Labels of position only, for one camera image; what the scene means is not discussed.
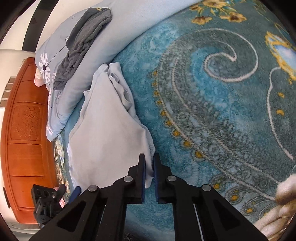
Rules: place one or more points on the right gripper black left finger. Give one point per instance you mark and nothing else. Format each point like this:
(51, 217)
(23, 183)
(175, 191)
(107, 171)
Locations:
(97, 213)

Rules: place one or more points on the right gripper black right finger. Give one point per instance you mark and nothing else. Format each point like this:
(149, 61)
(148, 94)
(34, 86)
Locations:
(200, 213)

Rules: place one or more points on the light blue printed t-shirt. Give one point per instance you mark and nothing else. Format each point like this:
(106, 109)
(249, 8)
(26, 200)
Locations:
(108, 136)

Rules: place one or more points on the orange wooden headboard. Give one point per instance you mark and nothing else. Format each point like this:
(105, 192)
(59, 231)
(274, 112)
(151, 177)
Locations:
(27, 157)

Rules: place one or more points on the dark grey folded garment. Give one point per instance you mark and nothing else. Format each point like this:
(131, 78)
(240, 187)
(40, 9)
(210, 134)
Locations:
(79, 42)

